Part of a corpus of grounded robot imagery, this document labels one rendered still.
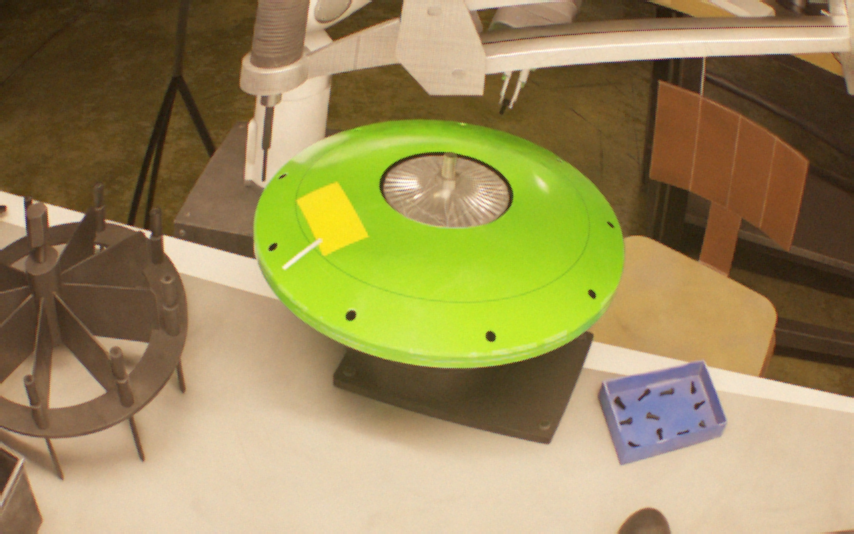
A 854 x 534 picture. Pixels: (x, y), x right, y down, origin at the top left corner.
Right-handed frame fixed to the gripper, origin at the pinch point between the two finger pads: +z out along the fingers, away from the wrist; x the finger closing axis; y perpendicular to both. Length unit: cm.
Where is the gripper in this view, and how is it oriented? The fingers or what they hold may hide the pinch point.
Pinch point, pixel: (505, 104)
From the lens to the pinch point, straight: 96.7
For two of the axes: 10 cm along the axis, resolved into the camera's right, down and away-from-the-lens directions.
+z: -3.2, 8.9, -3.3
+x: 9.3, 3.6, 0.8
